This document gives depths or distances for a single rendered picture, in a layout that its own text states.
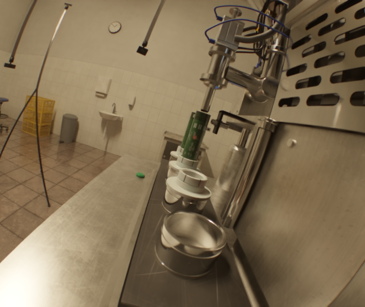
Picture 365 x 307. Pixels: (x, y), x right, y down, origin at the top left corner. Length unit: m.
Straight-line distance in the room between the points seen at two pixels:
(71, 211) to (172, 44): 4.06
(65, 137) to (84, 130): 0.48
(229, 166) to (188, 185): 0.26
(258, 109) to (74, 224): 0.45
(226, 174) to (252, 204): 0.31
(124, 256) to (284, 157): 0.18
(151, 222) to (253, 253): 0.13
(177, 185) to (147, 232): 0.09
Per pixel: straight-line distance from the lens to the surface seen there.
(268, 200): 0.19
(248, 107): 0.48
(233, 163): 0.50
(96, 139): 4.29
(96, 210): 0.26
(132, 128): 3.99
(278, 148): 0.20
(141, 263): 0.19
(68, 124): 4.15
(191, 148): 0.37
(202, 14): 4.58
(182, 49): 4.14
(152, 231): 0.23
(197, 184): 0.26
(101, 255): 0.20
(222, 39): 0.40
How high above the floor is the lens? 1.17
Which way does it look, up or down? 10 degrees down
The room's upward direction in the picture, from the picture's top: 18 degrees clockwise
